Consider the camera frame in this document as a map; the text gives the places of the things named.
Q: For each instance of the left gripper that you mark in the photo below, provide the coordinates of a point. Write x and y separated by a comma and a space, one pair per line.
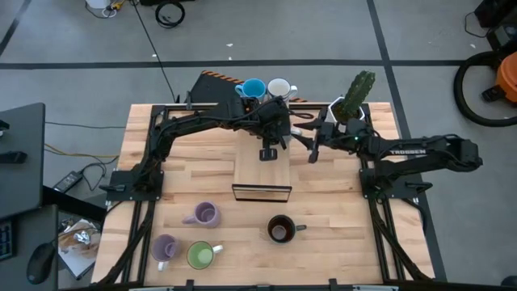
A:
272, 121

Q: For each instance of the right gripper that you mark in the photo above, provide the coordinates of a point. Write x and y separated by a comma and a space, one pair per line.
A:
335, 135

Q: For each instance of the small white mug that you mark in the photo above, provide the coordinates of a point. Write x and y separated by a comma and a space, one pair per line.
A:
278, 87

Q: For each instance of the blue mug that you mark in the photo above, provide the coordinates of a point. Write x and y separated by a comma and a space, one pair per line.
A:
253, 88

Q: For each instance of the teal and brown glazed mug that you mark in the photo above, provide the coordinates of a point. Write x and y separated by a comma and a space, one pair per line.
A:
280, 230

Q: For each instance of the ribbed lilac mug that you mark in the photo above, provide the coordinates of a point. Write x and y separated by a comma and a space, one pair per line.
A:
206, 213

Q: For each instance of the smooth lilac mug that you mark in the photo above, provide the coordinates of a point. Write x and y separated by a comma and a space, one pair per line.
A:
165, 247

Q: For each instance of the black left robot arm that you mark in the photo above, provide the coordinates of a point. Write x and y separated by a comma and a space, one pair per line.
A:
190, 121

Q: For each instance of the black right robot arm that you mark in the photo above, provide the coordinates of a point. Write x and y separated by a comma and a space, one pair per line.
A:
424, 153

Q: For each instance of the white hexagonal planter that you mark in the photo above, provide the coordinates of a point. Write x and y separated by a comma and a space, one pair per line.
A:
334, 109

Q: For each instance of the green cactus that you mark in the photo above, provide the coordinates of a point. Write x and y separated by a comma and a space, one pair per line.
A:
357, 95

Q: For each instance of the black panel with orange stripes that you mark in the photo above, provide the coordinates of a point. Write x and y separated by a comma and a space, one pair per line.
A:
210, 91

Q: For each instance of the yellow plug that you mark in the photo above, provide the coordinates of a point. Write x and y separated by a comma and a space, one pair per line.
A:
117, 5

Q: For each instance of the orange shop vacuum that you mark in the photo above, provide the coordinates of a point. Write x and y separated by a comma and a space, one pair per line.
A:
508, 77

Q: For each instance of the white bucket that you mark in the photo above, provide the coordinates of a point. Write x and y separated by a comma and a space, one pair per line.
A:
97, 3

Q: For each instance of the black power adapter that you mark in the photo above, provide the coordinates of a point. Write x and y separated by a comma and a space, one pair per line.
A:
68, 182

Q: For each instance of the black equipment box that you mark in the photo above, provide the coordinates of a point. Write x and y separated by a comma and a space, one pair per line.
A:
501, 24

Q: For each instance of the crumpled foil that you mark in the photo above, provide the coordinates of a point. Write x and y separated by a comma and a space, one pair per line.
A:
82, 237

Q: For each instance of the crumpled brown paper bag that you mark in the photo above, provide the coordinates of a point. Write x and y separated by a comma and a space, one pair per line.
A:
66, 240

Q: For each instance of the white paper sheet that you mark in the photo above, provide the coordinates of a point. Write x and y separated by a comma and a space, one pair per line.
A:
76, 264

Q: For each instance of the small black device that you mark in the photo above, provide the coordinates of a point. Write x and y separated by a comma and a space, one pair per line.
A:
12, 157

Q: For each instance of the dark grey desk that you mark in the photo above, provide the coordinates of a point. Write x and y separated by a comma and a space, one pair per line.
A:
24, 230

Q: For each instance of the black computer mouse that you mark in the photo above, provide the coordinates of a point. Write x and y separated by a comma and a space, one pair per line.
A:
40, 264

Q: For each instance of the black keyboard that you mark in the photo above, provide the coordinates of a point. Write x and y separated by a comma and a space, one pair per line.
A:
6, 242

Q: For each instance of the wooden shelf with black frame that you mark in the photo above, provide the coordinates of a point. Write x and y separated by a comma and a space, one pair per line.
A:
258, 174

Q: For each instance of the black aluminium table frame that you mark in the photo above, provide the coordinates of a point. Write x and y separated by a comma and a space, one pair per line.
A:
159, 111

